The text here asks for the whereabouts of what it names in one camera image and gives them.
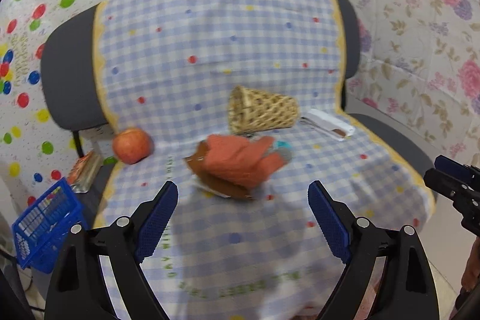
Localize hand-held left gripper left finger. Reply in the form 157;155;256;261
45;181;179;320

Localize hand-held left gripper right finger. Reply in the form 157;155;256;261
307;181;439;320

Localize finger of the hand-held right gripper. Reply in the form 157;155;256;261
435;155;480;189
424;169;480;231

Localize brown paper tray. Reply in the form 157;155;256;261
183;142;259;201

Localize white wrapper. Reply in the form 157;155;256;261
299;109;355;142

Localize orange knitted glove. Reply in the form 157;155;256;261
204;134;293;189

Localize woven wicker basket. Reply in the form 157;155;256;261
228;85;301;136

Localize person's right hand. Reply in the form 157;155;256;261
462;235;480;292

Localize red apple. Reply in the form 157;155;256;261
112;127;154;165

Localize blue plastic basket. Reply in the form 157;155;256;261
12;178;85;274

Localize floral printed sheet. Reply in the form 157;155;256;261
322;0;480;171

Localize grey office chair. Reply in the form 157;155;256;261
40;0;437;227

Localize blue checkered cloth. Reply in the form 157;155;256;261
92;0;436;320

